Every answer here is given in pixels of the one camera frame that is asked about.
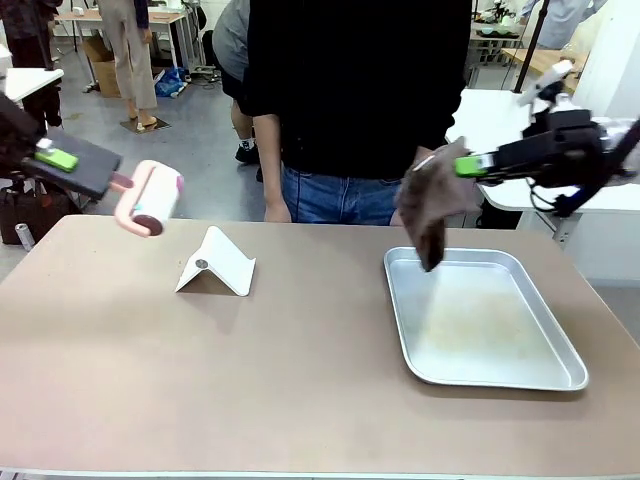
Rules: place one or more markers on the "cardboard box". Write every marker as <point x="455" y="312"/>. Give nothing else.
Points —
<point x="102" y="70"/>

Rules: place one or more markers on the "white folded roller stand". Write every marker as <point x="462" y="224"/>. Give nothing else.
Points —
<point x="225" y="265"/>

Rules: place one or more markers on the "person's right forearm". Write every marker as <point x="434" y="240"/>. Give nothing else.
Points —
<point x="267" y="160"/>

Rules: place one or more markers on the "silver metal tray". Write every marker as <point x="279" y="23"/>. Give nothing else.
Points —
<point x="480" y="355"/>

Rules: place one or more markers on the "blue plastic bag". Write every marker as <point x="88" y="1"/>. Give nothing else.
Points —
<point x="170" y="82"/>

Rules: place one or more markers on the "person in light blue shirt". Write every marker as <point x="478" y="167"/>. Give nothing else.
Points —
<point x="565" y="22"/>

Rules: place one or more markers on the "person in dark clothes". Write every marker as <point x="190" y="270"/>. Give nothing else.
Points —
<point x="30" y="50"/>

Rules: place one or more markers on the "brown bag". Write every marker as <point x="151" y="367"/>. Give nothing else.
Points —
<point x="35" y="215"/>

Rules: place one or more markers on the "person's right hand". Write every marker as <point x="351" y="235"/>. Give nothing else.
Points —
<point x="276" y="212"/>

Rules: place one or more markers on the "black stand pole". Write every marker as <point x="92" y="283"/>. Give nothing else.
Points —
<point x="530" y="45"/>

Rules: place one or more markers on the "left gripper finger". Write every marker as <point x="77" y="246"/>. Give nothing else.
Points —
<point x="10" y="165"/>
<point x="30" y="137"/>

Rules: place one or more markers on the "wooden workbench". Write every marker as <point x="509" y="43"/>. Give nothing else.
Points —
<point x="525" y="62"/>

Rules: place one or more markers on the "person in beige trousers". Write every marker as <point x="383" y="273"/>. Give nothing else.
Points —
<point x="132" y="60"/>

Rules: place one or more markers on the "small white side table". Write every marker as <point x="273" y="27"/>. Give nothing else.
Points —
<point x="35" y="80"/>

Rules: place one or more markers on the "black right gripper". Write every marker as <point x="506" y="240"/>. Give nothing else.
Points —
<point x="575" y="140"/>

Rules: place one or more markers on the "flat floor plate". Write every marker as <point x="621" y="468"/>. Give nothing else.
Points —
<point x="145" y="125"/>

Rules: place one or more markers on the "silver drink can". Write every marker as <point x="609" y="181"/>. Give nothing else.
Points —
<point x="23" y="236"/>

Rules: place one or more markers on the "wooden top background desk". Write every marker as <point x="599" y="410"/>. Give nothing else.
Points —
<point x="165" y="22"/>

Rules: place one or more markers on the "person in black sweater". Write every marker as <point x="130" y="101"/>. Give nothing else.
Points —
<point x="360" y="90"/>

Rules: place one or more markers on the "brown microfibre cloth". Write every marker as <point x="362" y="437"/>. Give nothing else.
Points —
<point x="435" y="200"/>

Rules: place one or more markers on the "large white side table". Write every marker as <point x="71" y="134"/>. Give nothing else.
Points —
<point x="500" y="120"/>

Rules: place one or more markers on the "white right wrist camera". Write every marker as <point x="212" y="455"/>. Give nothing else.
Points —
<point x="545" y="82"/>

